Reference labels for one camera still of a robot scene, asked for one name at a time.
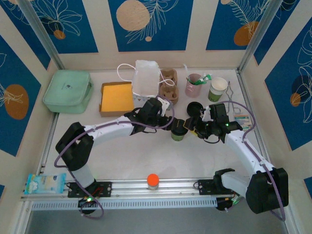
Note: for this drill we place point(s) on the aluminium frame post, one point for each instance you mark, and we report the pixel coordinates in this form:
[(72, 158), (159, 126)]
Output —
[(263, 24), (41, 31)]

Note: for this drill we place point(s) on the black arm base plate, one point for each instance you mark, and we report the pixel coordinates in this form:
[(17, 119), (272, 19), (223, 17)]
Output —
[(204, 186), (104, 189)]

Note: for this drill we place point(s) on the mint green zip case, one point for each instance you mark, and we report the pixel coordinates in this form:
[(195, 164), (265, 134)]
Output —
[(68, 92)]

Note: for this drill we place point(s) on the black controller board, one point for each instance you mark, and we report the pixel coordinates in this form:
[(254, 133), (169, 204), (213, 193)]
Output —
[(224, 204), (87, 202)]

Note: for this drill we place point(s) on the white paper bag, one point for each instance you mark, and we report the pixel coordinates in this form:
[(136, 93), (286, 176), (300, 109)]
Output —
[(146, 80)]

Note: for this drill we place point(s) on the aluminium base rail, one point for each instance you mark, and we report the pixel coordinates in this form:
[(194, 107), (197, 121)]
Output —
[(175, 186)]

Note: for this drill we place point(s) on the pink cup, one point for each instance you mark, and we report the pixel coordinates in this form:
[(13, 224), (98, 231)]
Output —
[(192, 91)]

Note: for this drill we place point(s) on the brown cardboard box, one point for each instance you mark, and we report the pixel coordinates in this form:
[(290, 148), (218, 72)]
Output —
[(101, 107)]

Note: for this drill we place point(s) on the yellow foam pad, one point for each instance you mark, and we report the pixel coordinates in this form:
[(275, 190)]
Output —
[(117, 97)]

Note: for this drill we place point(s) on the white wrapped straw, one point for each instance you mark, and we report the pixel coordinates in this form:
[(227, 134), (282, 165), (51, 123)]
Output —
[(186, 70)]

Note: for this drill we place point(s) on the orange push button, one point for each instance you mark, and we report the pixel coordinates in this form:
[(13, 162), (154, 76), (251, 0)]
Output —
[(153, 180)]

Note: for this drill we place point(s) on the sugar packets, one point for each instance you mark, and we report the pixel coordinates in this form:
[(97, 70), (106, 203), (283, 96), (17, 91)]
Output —
[(243, 120)]

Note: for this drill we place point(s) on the green white wrapped stirrer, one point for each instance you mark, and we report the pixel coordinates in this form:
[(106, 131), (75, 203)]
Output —
[(203, 80)]

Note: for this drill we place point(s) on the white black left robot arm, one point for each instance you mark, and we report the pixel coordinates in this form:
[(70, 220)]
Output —
[(109, 129)]

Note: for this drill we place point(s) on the blue wet wipes pack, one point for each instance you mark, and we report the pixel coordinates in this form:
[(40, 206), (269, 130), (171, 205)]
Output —
[(45, 182)]

